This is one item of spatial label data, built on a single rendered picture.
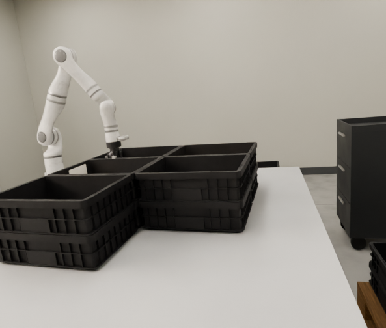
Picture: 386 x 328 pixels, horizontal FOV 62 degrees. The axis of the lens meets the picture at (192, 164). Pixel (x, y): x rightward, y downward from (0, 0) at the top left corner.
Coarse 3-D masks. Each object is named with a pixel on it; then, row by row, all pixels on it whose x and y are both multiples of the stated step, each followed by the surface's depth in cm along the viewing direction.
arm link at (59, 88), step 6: (60, 66) 160; (60, 72) 160; (66, 72) 160; (60, 78) 159; (66, 78) 160; (54, 84) 158; (60, 84) 158; (66, 84) 160; (48, 90) 159; (54, 90) 157; (60, 90) 158; (66, 90) 161; (60, 96) 159; (66, 96) 162
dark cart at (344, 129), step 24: (360, 120) 244; (384, 120) 240; (360, 144) 207; (384, 144) 204; (360, 168) 211; (384, 168) 207; (360, 192) 214; (384, 192) 211; (360, 216) 218; (384, 216) 214; (360, 240) 226
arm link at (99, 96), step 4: (96, 92) 156; (100, 92) 157; (92, 96) 157; (96, 96) 156; (100, 96) 158; (104, 96) 161; (108, 96) 162; (96, 100) 159; (100, 100) 161; (104, 100) 162; (108, 100) 162; (112, 100) 163; (116, 108) 164
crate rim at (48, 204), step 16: (48, 176) 128; (64, 176) 126; (80, 176) 123; (96, 176) 121; (112, 176) 119; (128, 176) 115; (0, 192) 110; (96, 192) 98; (112, 192) 104; (48, 208) 95; (64, 208) 93; (80, 208) 91
